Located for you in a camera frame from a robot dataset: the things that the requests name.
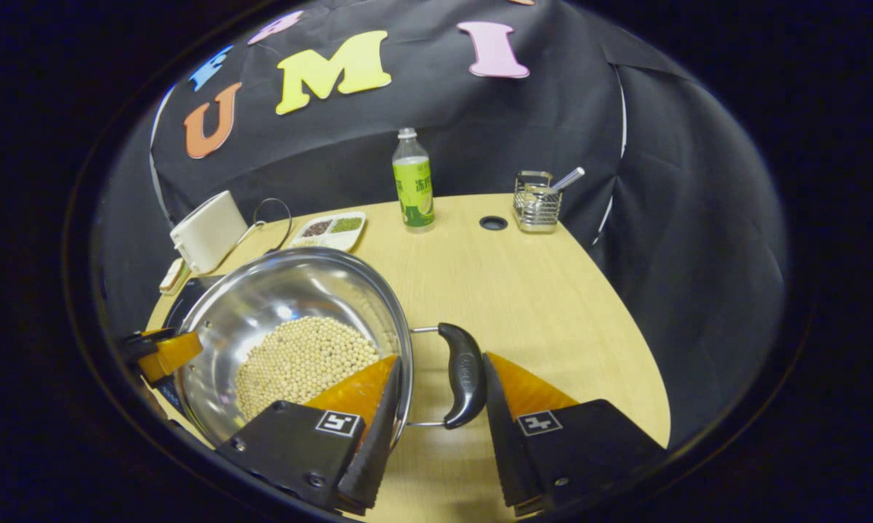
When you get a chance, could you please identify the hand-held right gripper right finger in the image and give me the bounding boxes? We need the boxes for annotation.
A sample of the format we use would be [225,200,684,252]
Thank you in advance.
[482,352,666,518]

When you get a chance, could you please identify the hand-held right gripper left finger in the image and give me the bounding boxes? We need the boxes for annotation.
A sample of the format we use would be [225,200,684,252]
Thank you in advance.
[215,354,405,516]

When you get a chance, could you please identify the black induction cooktop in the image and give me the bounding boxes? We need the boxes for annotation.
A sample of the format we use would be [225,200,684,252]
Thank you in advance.
[153,275,223,429]

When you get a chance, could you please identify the stainless steel pot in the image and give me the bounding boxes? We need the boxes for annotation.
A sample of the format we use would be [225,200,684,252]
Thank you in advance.
[175,246,488,447]

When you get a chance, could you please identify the small white plate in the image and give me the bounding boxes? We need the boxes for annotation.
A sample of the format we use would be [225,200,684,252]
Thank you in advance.
[159,257,187,296]

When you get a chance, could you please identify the white toaster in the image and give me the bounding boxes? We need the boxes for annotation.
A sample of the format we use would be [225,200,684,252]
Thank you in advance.
[170,190,249,275]

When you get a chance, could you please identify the white divided bean dish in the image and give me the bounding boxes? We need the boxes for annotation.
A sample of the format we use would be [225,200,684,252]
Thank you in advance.
[289,211,367,253]

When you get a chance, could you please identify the green label drink bottle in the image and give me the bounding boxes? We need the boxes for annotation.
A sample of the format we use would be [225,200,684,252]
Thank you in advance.
[392,128,436,233]

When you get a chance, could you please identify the metal spoon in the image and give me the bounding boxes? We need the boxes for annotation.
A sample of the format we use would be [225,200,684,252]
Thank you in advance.
[549,167,586,194]

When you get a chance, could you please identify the black power cable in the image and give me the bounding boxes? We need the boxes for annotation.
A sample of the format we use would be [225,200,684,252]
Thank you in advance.
[251,198,293,255]

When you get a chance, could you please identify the metal wire utensil holder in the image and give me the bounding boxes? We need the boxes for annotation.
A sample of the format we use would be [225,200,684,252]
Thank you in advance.
[513,171,562,233]

